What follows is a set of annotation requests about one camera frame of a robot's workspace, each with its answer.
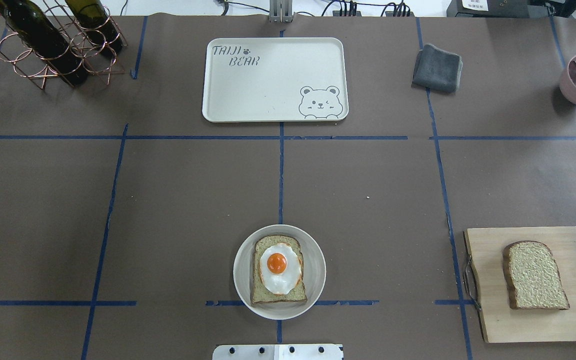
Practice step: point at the bread slice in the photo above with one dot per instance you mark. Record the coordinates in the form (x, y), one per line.
(259, 294)
(532, 276)

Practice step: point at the fried egg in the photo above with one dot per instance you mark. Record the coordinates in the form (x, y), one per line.
(280, 269)

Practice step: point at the white round plate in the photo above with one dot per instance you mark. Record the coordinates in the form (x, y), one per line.
(314, 275)

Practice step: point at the cream bear serving tray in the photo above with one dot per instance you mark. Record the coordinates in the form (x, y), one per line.
(275, 80)

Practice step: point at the grey folded cloth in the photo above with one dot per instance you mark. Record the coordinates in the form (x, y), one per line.
(437, 69)

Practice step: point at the dark wine bottle right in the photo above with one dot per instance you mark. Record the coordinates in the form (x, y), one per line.
(91, 15)

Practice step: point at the dark wine bottle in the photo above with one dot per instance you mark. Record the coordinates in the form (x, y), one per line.
(91, 15)
(37, 31)

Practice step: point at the wooden cutting board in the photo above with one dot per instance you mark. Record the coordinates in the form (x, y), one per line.
(499, 322)

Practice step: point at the dark wine bottle left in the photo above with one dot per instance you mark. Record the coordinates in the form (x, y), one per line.
(37, 31)

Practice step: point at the aluminium frame post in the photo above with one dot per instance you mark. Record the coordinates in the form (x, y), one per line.
(281, 11)

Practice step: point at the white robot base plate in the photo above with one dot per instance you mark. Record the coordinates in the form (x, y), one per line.
(309, 351)

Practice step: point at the copper wire bottle rack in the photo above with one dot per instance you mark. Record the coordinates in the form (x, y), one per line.
(30, 66)

